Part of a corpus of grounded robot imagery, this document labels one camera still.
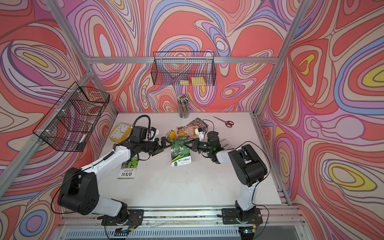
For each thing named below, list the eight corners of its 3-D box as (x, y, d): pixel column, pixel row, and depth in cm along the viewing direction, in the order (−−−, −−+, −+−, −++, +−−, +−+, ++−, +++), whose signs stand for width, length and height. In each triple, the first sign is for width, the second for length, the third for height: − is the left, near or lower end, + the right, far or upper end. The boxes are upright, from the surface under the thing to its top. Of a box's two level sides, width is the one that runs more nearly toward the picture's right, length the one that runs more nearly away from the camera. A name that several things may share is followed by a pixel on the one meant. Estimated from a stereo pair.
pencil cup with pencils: (179, 119, 119) (176, 100, 104) (179, 112, 124) (177, 94, 109) (189, 119, 119) (188, 100, 104) (189, 112, 124) (188, 94, 109)
